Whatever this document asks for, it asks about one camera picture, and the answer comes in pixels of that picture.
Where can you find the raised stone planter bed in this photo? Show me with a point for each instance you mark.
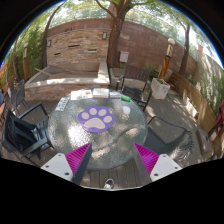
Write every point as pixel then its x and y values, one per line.
pixel 54 89

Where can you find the white book centre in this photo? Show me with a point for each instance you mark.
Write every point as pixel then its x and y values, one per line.
pixel 100 93

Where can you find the grey metal chair far left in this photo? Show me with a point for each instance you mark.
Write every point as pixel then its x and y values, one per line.
pixel 18 96

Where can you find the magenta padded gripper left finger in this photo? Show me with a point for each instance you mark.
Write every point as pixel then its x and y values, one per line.
pixel 70 166

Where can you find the white square planter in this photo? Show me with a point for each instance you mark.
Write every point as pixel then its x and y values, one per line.
pixel 159 88

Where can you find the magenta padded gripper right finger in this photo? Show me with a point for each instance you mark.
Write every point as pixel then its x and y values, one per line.
pixel 152 166

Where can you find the colourful magazine left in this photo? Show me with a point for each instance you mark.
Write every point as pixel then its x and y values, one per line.
pixel 81 94

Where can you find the black metal chair far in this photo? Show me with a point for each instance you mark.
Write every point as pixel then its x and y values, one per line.
pixel 134 83

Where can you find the black metal chair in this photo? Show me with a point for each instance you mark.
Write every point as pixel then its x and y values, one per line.
pixel 167 138
pixel 134 83

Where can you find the purple paw print mouse pad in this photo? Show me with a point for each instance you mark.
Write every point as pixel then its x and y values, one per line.
pixel 96 119

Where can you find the round glass patio table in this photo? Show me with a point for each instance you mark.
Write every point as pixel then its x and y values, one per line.
pixel 111 148

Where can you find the wooden lamp post right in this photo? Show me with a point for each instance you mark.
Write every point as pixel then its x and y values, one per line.
pixel 169 51

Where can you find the wooden bench right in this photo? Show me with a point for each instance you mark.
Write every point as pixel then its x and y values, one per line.
pixel 206 117

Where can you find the black metal chair right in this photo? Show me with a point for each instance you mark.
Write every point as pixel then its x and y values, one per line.
pixel 167 138

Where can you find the small patterned booklet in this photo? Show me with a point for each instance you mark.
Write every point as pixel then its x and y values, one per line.
pixel 61 104

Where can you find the green marker pen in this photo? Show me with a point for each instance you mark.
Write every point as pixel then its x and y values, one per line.
pixel 125 98

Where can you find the black slatted chair left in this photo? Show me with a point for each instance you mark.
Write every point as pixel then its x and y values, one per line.
pixel 25 139

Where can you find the large tree trunk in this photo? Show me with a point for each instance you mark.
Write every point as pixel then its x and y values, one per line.
pixel 118 17

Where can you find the thin booklet right of book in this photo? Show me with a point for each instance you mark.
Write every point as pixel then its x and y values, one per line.
pixel 115 95

